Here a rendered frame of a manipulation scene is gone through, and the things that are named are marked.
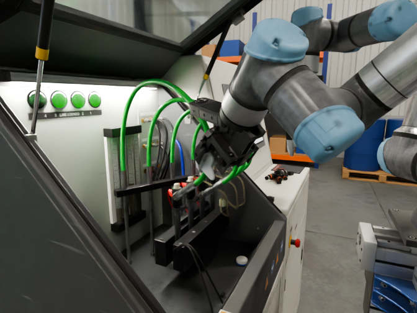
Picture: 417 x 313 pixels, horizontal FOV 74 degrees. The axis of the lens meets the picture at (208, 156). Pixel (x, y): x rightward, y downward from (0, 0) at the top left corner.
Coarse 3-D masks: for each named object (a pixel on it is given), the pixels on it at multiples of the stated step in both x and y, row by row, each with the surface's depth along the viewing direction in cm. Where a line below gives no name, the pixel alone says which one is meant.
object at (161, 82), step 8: (152, 80) 70; (160, 80) 68; (136, 88) 76; (176, 88) 65; (184, 96) 63; (128, 104) 80; (200, 120) 61; (208, 128) 61; (120, 136) 85; (120, 144) 86; (120, 152) 86; (120, 160) 87; (200, 176) 64
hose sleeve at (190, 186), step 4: (188, 184) 67; (192, 184) 66; (184, 188) 68; (188, 188) 67; (192, 188) 66; (176, 192) 71; (180, 192) 69; (184, 192) 68; (188, 192) 68; (180, 196) 70
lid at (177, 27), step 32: (0, 0) 52; (32, 0) 54; (64, 0) 57; (96, 0) 61; (128, 0) 66; (160, 0) 72; (192, 0) 78; (224, 0) 86; (256, 0) 96; (0, 32) 55; (32, 32) 59; (64, 32) 64; (96, 32) 69; (128, 32) 77; (160, 32) 86; (192, 32) 96; (0, 64) 63; (32, 64) 69; (64, 64) 75; (96, 64) 83; (128, 64) 92; (160, 64) 104
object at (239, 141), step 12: (228, 120) 45; (216, 132) 52; (228, 132) 50; (240, 132) 46; (252, 132) 49; (264, 132) 47; (216, 144) 51; (228, 144) 51; (240, 144) 48; (252, 144) 48; (216, 156) 54; (228, 156) 49; (240, 156) 50; (252, 156) 54
